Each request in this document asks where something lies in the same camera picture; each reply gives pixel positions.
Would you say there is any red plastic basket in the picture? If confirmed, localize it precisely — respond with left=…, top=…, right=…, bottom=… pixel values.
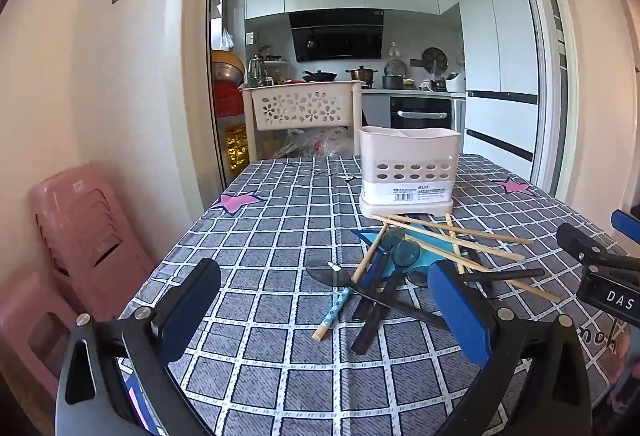
left=214, top=82, right=246, bottom=117

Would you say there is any pink plastic stool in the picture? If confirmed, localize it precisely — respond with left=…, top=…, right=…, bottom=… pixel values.
left=0, top=268, right=81, bottom=399

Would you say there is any metal basin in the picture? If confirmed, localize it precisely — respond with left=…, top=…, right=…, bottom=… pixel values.
left=212, top=62, right=246, bottom=86

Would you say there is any gold foil box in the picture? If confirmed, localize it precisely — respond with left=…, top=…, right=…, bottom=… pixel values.
left=225, top=126, right=251, bottom=167

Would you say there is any stack of pink plastic chairs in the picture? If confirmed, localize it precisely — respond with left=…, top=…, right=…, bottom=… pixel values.
left=27, top=163, right=156, bottom=321

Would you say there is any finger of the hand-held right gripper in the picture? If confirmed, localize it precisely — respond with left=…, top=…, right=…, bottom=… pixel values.
left=556, top=222, right=640, bottom=269
left=611, top=210, right=640, bottom=237

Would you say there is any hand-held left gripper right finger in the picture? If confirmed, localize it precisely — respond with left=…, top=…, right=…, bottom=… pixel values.
left=427, top=260, right=593, bottom=436

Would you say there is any black range hood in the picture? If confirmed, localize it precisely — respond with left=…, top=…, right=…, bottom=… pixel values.
left=288, top=8, right=385, bottom=63

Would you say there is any grey checked star tablecloth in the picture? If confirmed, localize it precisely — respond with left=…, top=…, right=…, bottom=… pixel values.
left=117, top=153, right=633, bottom=436

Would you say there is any blue patterned wooden chopstick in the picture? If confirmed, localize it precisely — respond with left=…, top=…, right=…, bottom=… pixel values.
left=312, top=287, right=351, bottom=343

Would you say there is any black built-in oven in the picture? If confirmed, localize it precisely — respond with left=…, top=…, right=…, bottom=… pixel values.
left=389, top=96, right=455, bottom=133

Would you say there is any plastic bag of vegetables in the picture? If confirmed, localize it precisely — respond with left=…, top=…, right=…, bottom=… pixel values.
left=272, top=126, right=357, bottom=159

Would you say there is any beige flower-cut basket rack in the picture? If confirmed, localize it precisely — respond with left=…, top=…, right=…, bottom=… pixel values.
left=241, top=80, right=363, bottom=161

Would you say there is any white refrigerator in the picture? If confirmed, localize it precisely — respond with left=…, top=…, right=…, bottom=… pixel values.
left=452, top=0, right=541, bottom=177

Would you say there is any beige plastic utensil holder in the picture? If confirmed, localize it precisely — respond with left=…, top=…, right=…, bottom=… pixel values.
left=358, top=126, right=460, bottom=219

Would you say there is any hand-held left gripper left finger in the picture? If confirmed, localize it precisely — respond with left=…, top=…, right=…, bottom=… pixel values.
left=55, top=258, right=223, bottom=436

